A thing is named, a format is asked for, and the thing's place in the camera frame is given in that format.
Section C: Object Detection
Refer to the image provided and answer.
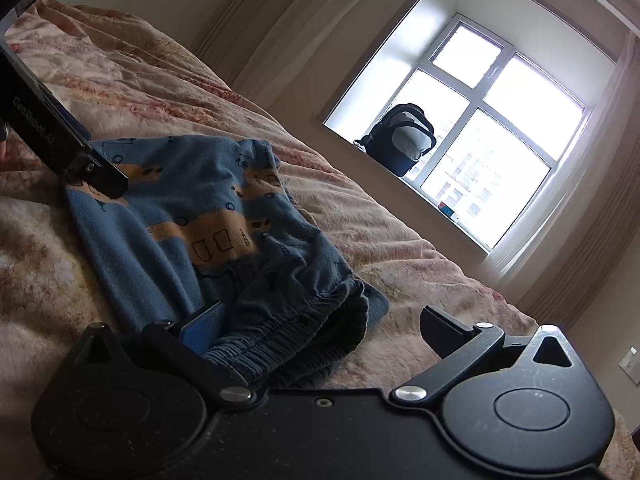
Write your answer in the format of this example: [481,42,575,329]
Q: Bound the small blue box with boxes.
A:
[437,202,454,219]

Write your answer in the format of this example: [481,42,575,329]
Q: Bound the white framed window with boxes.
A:
[326,0,626,252]

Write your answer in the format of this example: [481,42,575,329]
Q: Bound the beige curtain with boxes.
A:
[480,35,639,327]
[195,0,346,108]

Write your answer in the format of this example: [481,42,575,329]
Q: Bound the beige right curtain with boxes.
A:
[480,35,639,327]

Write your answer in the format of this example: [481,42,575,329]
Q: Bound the navy grey backpack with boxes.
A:
[354,103,437,177]

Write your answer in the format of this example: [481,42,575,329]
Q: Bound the beige left curtain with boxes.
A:
[195,0,346,108]

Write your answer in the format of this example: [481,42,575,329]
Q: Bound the white wall socket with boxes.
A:
[620,347,640,382]

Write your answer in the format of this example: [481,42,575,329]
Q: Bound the person left hand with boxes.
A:
[0,125,9,161]

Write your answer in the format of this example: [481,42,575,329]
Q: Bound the blue patterned pants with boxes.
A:
[67,136,390,386]

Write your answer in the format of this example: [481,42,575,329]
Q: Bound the pink floral bed quilt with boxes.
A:
[1,0,639,479]

